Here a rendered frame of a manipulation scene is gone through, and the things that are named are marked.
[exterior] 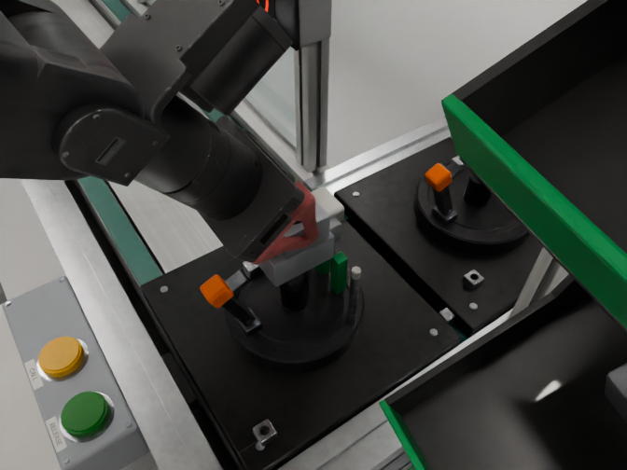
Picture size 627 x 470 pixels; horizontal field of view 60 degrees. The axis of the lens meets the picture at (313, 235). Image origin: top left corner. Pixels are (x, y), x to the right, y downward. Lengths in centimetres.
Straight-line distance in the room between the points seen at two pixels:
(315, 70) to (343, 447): 39
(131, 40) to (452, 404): 24
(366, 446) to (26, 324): 36
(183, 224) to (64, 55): 50
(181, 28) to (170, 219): 47
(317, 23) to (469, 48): 71
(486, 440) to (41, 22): 27
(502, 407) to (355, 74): 90
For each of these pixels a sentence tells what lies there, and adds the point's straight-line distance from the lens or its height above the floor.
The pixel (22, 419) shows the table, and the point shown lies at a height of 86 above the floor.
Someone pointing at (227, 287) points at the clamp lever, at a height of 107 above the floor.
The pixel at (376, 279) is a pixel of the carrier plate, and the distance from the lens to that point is 59.
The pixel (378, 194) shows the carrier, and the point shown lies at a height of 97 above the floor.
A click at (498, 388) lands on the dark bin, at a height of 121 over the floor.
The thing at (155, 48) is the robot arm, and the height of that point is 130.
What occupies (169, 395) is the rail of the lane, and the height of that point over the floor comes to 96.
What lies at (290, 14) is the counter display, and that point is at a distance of 54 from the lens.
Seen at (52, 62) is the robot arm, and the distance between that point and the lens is 24.
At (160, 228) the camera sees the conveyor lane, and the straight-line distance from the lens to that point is 74.
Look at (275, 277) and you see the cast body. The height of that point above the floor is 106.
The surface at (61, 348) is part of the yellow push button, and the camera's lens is 59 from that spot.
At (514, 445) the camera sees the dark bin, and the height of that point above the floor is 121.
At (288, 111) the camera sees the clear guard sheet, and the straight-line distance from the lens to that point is 73.
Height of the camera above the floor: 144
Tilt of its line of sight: 48 degrees down
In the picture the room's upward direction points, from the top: straight up
